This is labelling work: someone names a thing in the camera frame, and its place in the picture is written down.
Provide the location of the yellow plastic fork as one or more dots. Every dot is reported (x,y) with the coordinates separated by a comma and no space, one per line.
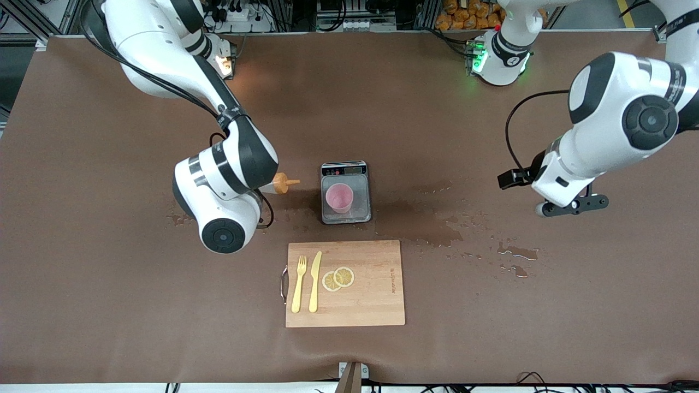
(297,289)

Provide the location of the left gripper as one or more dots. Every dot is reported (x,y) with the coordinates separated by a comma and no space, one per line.
(534,170)

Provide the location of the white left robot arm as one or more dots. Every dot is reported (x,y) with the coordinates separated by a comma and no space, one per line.
(650,117)

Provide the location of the metal table edge bracket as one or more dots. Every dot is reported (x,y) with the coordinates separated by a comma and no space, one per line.
(365,371)

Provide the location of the white power strip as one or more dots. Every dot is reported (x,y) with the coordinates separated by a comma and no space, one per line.
(246,22)

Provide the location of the yellow plastic knife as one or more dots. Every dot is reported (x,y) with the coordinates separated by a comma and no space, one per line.
(314,284)

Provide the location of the bamboo cutting board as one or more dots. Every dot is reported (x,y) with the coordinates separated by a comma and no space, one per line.
(371,295)

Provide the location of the silver digital kitchen scale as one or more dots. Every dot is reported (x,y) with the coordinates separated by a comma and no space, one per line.
(360,215)

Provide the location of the orange snack packets pile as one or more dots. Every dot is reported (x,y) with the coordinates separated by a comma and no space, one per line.
(456,16)

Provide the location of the lemon slice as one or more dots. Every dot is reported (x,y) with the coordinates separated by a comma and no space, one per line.
(327,282)
(344,276)

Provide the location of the brown table cover mat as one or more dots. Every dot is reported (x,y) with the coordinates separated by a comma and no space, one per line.
(218,327)

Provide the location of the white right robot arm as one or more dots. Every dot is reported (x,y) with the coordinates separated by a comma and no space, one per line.
(164,43)

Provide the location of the pink plastic cup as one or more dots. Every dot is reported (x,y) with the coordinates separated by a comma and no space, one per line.
(339,197)

